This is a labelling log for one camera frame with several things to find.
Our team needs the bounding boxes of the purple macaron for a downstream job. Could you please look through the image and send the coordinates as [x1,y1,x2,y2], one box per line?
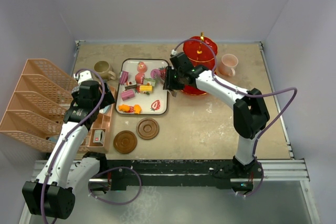
[150,69,161,79]

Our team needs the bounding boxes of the round pink cake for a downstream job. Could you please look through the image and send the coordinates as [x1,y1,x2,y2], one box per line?
[137,61,148,73]

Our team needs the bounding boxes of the metal tongs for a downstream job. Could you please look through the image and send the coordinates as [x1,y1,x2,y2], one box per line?
[154,75,177,98]

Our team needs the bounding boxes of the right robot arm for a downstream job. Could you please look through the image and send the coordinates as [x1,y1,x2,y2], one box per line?
[163,50,270,177]

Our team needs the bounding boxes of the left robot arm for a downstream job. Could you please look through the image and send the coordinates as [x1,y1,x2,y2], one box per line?
[22,68,115,223]

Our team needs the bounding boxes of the green cake slice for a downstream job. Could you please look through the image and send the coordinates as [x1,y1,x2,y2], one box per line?
[143,78,156,87]

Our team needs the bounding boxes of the beige ceramic mug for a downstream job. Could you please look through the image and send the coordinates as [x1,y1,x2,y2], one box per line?
[94,61,117,80]

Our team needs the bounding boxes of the yellow cake slice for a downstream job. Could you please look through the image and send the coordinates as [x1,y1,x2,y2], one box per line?
[138,85,153,95]

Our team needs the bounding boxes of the red three-tier cake stand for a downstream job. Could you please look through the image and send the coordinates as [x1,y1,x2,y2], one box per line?
[180,31,219,96]

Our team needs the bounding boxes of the salmon pink cake slice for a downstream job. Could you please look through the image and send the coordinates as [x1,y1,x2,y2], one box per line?
[135,72,145,84]

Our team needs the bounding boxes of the white strawberry tray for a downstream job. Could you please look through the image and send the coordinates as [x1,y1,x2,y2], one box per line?
[115,58,169,115]

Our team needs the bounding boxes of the purple cake slice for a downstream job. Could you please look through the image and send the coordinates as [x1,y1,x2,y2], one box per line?
[119,70,129,85]

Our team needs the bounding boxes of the orange fish cake left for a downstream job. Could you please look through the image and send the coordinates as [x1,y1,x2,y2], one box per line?
[118,104,131,113]

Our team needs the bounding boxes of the orange fish cake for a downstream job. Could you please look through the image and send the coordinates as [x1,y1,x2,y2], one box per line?
[130,104,142,114]
[118,104,131,113]

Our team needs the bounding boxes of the chocolate cake slice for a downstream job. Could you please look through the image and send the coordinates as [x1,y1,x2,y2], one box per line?
[124,82,138,90]

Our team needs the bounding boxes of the small grey box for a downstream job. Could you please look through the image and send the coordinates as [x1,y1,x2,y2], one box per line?
[92,129,105,145]

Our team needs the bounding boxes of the orange fish cake right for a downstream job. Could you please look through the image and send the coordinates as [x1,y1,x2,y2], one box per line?
[130,104,142,114]

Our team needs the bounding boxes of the pink mug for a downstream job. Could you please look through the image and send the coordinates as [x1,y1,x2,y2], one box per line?
[218,54,239,77]

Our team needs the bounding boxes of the pink desk organizer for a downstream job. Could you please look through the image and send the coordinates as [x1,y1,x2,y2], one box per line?
[0,58,117,154]

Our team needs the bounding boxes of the brown wooden coaster right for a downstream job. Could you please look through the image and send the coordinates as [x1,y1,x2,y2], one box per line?
[136,118,160,140]

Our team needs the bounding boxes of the brown wooden coaster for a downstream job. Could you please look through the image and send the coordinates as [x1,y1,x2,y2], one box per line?
[136,118,160,140]
[113,131,138,154]

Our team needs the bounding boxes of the brown wooden coaster left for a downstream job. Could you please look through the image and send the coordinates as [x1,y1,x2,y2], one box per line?
[113,131,138,154]

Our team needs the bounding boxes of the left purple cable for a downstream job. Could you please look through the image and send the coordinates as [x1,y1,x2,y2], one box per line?
[40,68,106,224]

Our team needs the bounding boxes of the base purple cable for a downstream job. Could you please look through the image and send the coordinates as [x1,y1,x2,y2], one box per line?
[88,166,143,206]

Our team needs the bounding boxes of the black base frame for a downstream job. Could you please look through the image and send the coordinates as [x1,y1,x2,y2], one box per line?
[84,152,264,193]

